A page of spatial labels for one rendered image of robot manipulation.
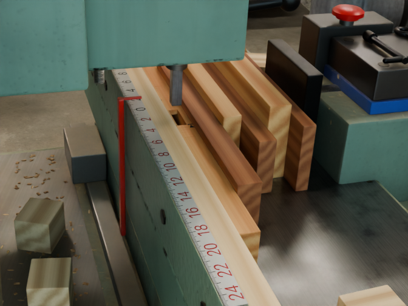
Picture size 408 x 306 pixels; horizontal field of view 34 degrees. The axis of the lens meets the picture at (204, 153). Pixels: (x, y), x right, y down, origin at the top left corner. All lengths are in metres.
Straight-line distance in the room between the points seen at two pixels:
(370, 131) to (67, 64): 0.26
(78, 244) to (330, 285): 0.28
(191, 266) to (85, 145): 0.34
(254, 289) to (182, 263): 0.07
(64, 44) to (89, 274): 0.24
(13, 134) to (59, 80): 2.14
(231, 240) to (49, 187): 0.37
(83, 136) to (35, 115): 2.01
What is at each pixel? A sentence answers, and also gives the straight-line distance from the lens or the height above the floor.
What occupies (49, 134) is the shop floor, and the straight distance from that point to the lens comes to 2.60.
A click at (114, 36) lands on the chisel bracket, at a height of 1.03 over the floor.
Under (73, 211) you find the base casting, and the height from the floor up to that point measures 0.80.
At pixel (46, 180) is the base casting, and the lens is 0.77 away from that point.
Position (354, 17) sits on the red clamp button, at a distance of 0.64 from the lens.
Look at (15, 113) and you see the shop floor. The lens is 2.79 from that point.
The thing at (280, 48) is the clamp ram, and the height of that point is 1.00.
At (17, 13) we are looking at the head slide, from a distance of 0.47.
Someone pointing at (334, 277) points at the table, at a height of 0.90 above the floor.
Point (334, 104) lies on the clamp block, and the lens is 0.60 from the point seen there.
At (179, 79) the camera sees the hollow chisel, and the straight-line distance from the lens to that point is 0.58.
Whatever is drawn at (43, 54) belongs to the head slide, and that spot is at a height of 1.03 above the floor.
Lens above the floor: 1.20
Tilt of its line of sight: 29 degrees down
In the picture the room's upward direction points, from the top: 3 degrees clockwise
